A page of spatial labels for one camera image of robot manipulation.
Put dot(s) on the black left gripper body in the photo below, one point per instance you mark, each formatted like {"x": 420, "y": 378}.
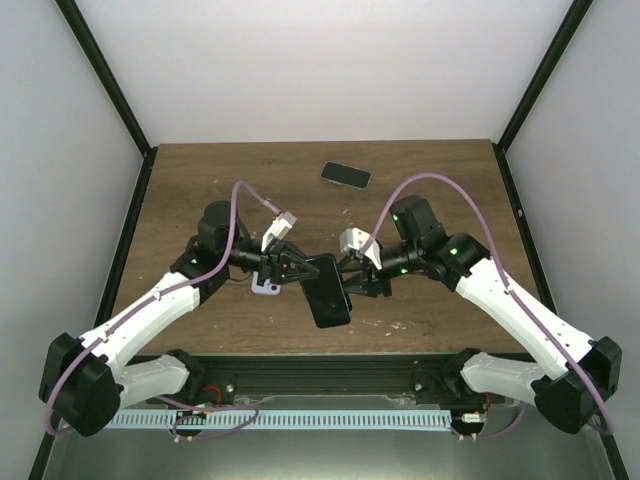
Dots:
{"x": 270, "y": 263}

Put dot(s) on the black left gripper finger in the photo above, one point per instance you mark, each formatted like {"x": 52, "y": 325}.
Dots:
{"x": 299, "y": 273}
{"x": 293, "y": 255}

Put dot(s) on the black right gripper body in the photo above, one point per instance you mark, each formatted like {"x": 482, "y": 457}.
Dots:
{"x": 376, "y": 280}

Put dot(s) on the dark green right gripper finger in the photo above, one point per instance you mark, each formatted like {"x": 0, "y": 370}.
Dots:
{"x": 358, "y": 284}
{"x": 349, "y": 264}

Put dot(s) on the black phone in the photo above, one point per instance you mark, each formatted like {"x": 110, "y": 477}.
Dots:
{"x": 326, "y": 317}

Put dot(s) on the black phone case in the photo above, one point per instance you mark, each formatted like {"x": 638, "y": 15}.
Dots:
{"x": 327, "y": 287}

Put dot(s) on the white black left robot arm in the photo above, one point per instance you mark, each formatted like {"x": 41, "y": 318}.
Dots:
{"x": 87, "y": 380}

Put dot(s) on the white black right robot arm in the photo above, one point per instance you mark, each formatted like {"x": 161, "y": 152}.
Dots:
{"x": 568, "y": 367}

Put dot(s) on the lavender phone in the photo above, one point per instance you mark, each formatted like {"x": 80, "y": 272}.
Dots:
{"x": 265, "y": 287}

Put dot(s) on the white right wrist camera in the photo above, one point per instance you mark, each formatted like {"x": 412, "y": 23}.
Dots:
{"x": 359, "y": 243}

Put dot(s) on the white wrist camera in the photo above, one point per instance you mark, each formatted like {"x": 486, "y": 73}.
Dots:
{"x": 278, "y": 229}
{"x": 359, "y": 243}

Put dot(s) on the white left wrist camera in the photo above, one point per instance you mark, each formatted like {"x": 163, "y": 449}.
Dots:
{"x": 278, "y": 229}

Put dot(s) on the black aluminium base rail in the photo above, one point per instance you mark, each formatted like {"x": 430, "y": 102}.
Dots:
{"x": 433, "y": 378}

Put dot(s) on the light blue slotted cable duct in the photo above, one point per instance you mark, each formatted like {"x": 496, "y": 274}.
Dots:
{"x": 405, "y": 420}

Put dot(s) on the black frame post left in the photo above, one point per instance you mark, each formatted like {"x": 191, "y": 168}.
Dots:
{"x": 85, "y": 38}

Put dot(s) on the black frame post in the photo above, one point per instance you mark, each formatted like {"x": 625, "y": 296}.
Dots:
{"x": 85, "y": 38}
{"x": 563, "y": 36}

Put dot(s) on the black frame post right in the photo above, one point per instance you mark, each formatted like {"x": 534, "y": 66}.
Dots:
{"x": 563, "y": 36}

